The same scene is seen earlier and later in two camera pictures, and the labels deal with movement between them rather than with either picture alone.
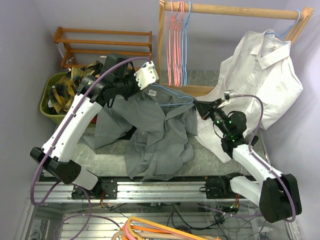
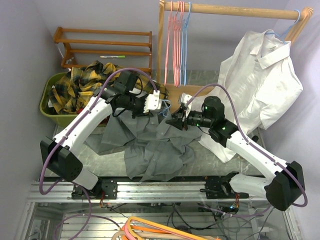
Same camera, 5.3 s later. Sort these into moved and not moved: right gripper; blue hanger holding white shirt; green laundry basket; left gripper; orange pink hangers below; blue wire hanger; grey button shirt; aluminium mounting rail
Moved: left gripper; right gripper; grey button shirt; blue wire hanger
Not moved: orange pink hangers below; blue hanger holding white shirt; aluminium mounting rail; green laundry basket
